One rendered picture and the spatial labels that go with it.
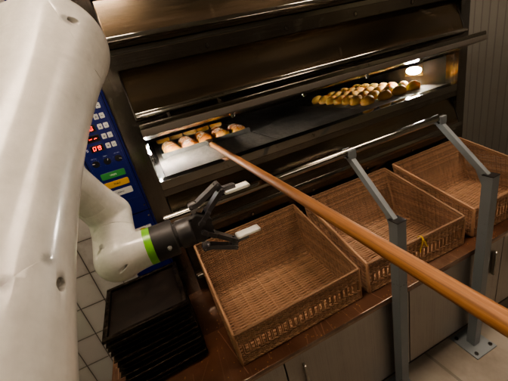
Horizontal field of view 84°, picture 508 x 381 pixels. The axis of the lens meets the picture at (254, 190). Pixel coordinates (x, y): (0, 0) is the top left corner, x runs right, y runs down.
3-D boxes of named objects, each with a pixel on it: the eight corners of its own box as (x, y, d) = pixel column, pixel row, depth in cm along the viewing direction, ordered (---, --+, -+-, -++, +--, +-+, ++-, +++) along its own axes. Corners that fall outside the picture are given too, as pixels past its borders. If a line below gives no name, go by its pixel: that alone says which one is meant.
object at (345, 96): (309, 104, 221) (308, 97, 219) (359, 89, 234) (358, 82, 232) (366, 106, 168) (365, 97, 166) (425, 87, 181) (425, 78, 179)
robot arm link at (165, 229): (162, 271, 68) (149, 238, 64) (159, 247, 78) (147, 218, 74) (187, 260, 69) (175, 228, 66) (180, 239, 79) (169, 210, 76)
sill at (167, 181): (161, 187, 128) (158, 178, 127) (447, 90, 177) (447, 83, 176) (162, 190, 123) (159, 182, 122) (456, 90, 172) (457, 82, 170)
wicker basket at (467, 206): (391, 204, 177) (389, 162, 166) (456, 175, 192) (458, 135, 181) (472, 239, 134) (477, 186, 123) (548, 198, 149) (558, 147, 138)
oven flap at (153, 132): (143, 137, 100) (144, 140, 119) (487, 38, 149) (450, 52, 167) (140, 131, 100) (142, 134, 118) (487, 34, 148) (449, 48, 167)
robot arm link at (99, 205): (-25, 176, 44) (47, 148, 46) (-21, 128, 50) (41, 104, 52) (104, 250, 76) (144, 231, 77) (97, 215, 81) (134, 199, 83)
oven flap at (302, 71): (137, 121, 111) (119, 73, 110) (460, 34, 159) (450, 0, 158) (136, 118, 107) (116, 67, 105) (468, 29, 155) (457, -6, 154)
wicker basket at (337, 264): (207, 289, 143) (190, 244, 133) (302, 245, 160) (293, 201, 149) (241, 370, 101) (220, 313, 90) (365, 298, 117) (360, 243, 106)
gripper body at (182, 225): (170, 215, 74) (203, 202, 76) (180, 243, 77) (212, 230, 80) (173, 227, 67) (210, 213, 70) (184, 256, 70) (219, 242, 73)
